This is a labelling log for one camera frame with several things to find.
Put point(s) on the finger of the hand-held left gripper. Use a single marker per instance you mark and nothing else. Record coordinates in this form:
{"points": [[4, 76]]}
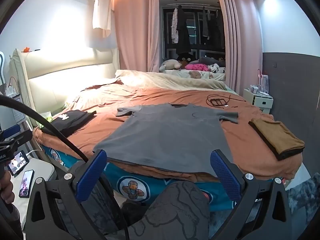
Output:
{"points": [[21, 140], [11, 130]]}

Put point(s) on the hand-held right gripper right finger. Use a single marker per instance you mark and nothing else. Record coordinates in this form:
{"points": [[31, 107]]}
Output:
{"points": [[223, 177]]}

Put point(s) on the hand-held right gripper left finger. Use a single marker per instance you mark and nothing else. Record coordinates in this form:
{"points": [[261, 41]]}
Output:
{"points": [[90, 177]]}

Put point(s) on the grey t-shirt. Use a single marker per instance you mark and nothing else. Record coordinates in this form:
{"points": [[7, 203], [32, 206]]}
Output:
{"points": [[165, 135]]}

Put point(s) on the person's left forearm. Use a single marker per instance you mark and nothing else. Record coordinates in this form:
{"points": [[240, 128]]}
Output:
{"points": [[13, 217]]}

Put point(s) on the black folded clothes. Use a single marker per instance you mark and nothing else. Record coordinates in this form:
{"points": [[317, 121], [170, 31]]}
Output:
{"points": [[72, 122]]}

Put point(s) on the brown folded clothes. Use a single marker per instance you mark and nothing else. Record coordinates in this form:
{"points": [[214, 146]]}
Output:
{"points": [[275, 135]]}

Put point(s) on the person's left hand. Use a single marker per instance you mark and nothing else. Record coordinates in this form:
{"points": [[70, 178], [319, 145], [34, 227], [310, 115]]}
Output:
{"points": [[5, 188]]}

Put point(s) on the small tablet with stand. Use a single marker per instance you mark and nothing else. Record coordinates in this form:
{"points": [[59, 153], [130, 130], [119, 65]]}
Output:
{"points": [[18, 162]]}

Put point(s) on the teal printed bedsheet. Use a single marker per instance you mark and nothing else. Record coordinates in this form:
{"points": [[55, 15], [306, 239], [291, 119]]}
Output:
{"points": [[117, 172]]}

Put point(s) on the pale green cloth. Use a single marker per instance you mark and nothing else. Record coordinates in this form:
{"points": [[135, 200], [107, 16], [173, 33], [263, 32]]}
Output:
{"points": [[46, 117]]}

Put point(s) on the black smartphone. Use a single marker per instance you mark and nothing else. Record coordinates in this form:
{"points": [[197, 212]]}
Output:
{"points": [[26, 183]]}

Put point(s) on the cluttered bedside shelf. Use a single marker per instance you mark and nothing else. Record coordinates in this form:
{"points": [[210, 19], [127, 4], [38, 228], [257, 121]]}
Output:
{"points": [[11, 90]]}

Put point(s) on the orange blanket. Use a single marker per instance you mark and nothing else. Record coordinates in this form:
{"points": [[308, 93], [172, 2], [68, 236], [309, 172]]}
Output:
{"points": [[250, 145]]}

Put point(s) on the person's patterned grey pants leg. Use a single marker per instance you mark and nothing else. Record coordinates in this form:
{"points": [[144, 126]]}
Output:
{"points": [[175, 210]]}

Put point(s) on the grey rug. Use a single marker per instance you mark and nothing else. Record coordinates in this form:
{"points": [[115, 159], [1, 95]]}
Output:
{"points": [[300, 192]]}

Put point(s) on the small orange object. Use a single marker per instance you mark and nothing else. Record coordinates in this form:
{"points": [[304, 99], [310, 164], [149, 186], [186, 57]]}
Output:
{"points": [[25, 49]]}

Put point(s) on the white nightstand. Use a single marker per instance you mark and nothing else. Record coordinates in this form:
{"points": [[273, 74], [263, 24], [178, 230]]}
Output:
{"points": [[261, 103]]}

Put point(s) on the cream padded headboard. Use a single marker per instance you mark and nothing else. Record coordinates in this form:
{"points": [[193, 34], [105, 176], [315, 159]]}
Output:
{"points": [[70, 65]]}

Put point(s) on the striped gift bag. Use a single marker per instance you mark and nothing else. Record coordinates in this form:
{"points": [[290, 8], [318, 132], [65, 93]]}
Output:
{"points": [[262, 85]]}

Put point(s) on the bear print cushion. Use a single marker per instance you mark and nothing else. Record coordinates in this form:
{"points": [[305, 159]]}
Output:
{"points": [[195, 74]]}

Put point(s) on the black and white plush toy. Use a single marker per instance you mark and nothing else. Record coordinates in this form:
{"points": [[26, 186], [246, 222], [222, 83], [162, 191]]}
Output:
{"points": [[215, 68]]}

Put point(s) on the pink plush toy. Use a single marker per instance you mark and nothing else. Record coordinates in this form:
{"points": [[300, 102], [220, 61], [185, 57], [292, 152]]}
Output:
{"points": [[197, 67]]}

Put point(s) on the beige duvet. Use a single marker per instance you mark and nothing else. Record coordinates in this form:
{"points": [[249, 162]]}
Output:
{"points": [[160, 80]]}

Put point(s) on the grey pillow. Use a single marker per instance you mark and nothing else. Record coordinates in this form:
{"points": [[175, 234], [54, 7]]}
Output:
{"points": [[210, 60]]}

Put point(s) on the brown bear plush toy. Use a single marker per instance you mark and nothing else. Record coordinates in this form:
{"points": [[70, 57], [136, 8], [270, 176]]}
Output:
{"points": [[185, 60]]}

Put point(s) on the pink curtain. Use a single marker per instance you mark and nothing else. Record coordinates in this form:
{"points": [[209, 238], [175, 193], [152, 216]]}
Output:
{"points": [[135, 30], [242, 42]]}

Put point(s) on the white hanging shirt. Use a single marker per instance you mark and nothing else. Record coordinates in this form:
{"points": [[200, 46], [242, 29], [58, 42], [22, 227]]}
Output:
{"points": [[101, 10]]}

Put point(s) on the dark hanging garment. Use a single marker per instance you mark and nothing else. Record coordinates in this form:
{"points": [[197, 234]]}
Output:
{"points": [[183, 30]]}

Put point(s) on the grey hanging garment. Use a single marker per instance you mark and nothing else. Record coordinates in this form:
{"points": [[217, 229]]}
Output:
{"points": [[206, 22]]}

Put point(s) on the floral hanging garment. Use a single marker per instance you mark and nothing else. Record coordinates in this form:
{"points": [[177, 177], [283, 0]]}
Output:
{"points": [[174, 25]]}

